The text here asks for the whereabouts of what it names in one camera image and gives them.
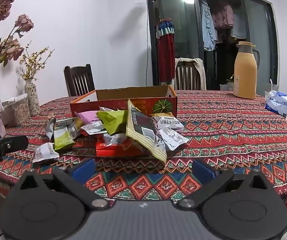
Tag dark framed sliding glass door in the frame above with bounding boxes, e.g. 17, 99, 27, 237
145, 0, 279, 91

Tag dark wooden chair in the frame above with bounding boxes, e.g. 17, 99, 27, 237
64, 64, 96, 97

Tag red snack packet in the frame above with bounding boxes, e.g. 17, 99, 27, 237
95, 140, 149, 157

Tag pink hanging garment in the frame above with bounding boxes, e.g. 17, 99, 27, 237
212, 1, 235, 28

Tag orange cardboard box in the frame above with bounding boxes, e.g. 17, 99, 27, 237
70, 85, 178, 118

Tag white silver snack packet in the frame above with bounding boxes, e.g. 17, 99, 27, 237
159, 127, 189, 152

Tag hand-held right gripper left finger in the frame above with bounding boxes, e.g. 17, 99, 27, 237
12, 158, 110, 208

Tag beige thermos jug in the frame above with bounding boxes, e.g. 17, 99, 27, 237
233, 41, 260, 99

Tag large beige black snack bag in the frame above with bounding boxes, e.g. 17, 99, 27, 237
126, 99, 168, 164

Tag pink dried flower bouquet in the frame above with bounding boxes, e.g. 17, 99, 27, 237
0, 0, 34, 80

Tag silver gold-tipped snack packet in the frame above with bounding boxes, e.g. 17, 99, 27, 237
45, 116, 57, 141

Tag white hanging garment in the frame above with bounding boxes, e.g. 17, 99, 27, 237
231, 12, 248, 39

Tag white black snack packet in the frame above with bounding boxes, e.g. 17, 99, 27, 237
81, 121, 108, 136

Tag white patterned vase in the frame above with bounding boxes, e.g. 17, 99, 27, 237
24, 78, 41, 117

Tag yellow flower sprigs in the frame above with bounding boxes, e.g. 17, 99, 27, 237
20, 41, 55, 81

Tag wooden chair with cloth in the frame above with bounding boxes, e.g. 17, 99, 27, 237
175, 57, 207, 90

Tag large green snack packet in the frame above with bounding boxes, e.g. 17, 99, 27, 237
96, 110, 129, 135

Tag pink snack packet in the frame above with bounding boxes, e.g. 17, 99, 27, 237
77, 111, 101, 125

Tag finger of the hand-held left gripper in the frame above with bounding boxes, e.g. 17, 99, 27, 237
0, 134, 29, 158

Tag clear white-lidded storage container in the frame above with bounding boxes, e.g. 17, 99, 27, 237
2, 93, 31, 127

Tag small silver snack packet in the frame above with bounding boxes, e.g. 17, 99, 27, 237
32, 142, 60, 164

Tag white brown-striped snack packet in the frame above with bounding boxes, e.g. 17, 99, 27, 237
151, 113, 184, 132

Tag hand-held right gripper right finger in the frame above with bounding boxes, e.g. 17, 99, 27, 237
178, 159, 270, 208

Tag white blue tissue pack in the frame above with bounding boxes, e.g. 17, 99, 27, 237
265, 90, 287, 118

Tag yellow orange snack packet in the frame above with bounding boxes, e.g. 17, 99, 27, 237
68, 117, 84, 138

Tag light blue hanging garment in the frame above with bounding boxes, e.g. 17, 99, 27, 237
200, 0, 218, 52

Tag small green snack packet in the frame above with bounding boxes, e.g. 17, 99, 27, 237
53, 126, 75, 151

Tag wooden chair with slats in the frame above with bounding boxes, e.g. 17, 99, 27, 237
175, 61, 203, 90

